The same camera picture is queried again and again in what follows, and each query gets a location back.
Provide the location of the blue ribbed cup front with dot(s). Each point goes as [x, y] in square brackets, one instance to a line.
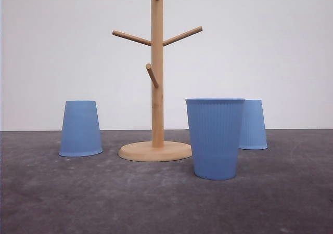
[215, 128]

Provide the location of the wooden mug tree stand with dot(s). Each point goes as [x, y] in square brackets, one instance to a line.
[157, 150]

